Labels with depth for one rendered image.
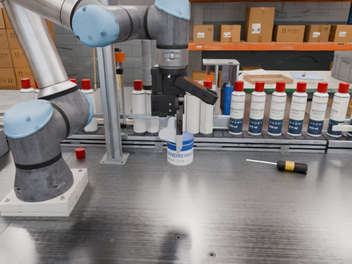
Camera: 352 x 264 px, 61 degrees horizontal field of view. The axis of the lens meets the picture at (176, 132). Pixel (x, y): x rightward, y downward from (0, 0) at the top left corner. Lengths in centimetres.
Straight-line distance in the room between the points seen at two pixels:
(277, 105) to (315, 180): 30
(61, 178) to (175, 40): 46
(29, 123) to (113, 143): 36
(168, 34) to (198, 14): 474
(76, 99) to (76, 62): 500
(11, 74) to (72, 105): 382
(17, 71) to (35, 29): 375
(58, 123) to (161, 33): 36
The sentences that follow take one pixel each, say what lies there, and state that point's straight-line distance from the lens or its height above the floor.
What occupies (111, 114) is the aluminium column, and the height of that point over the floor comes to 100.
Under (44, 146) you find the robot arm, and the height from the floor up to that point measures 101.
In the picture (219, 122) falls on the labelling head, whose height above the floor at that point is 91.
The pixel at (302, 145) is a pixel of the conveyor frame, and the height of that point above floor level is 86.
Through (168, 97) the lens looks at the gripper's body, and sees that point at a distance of 71.
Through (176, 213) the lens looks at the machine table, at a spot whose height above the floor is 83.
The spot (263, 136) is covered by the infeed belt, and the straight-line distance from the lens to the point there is 119.
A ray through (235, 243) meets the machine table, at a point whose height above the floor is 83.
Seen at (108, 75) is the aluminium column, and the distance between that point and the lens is 98.
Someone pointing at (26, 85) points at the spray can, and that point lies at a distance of 128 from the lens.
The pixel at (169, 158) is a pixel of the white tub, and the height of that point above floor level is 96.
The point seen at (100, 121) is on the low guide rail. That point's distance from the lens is 125.
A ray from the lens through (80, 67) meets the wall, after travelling 588.
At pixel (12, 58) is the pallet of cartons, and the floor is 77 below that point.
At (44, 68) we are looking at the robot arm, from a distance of 89.
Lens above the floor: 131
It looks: 22 degrees down
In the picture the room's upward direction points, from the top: straight up
